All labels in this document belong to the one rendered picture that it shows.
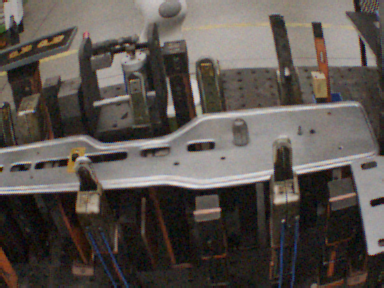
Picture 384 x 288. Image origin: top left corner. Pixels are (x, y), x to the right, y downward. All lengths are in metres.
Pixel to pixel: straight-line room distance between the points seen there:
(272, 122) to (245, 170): 0.16
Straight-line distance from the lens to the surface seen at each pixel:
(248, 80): 2.03
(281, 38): 1.31
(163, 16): 1.56
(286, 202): 1.04
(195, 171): 1.19
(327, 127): 1.27
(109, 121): 1.45
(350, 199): 1.11
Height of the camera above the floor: 1.73
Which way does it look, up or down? 35 degrees down
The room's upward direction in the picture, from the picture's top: 10 degrees counter-clockwise
